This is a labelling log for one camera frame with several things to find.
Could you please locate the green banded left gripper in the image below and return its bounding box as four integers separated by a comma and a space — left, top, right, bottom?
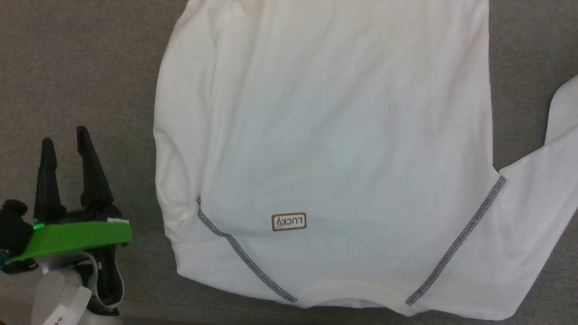
0, 126, 133, 316

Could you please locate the white long-sleeve garment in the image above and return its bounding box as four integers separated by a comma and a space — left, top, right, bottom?
153, 0, 578, 321

